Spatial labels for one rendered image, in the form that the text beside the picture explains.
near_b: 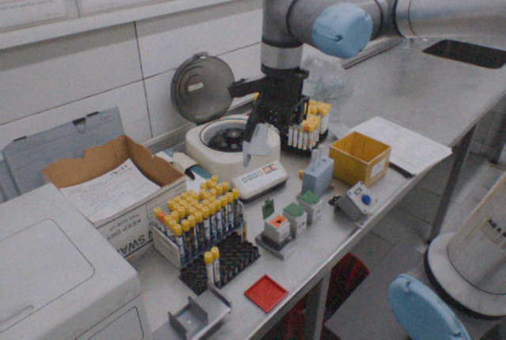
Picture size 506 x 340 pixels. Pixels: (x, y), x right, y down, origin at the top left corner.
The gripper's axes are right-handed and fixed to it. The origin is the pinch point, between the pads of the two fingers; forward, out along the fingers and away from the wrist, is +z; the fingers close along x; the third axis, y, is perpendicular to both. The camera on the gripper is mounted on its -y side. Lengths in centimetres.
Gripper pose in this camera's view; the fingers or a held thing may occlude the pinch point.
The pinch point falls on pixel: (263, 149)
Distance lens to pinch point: 82.4
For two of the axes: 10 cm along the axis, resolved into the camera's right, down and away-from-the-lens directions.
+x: 6.0, -4.3, 6.7
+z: -0.4, 8.2, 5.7
